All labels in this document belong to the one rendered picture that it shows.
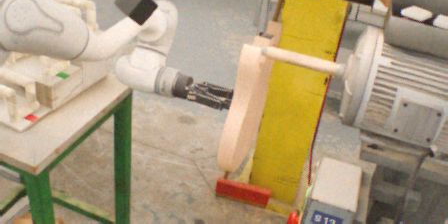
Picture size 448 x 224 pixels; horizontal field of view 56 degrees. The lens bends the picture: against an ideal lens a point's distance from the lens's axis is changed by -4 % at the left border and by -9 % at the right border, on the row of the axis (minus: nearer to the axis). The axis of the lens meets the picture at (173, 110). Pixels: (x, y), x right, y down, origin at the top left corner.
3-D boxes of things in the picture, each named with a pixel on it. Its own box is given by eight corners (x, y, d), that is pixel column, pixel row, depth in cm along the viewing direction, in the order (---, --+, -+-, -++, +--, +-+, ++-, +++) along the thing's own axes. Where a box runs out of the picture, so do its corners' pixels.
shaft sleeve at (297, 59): (338, 61, 108) (335, 71, 107) (337, 68, 111) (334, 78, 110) (270, 43, 114) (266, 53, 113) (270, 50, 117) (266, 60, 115)
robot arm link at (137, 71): (149, 93, 134) (162, 52, 134) (105, 80, 139) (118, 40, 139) (161, 98, 144) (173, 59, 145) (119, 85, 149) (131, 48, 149)
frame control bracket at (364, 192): (367, 186, 110) (371, 174, 108) (360, 235, 95) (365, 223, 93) (352, 181, 111) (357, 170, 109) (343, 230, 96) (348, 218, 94)
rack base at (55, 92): (84, 90, 155) (83, 67, 150) (53, 112, 142) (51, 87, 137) (26, 71, 165) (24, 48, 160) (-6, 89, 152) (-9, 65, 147)
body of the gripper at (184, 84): (181, 92, 143) (208, 100, 140) (170, 100, 135) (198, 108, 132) (184, 70, 140) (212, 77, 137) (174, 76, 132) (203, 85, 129)
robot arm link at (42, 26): (97, 13, 94) (47, 3, 99) (53, -16, 77) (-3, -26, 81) (79, 72, 94) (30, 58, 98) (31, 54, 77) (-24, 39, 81)
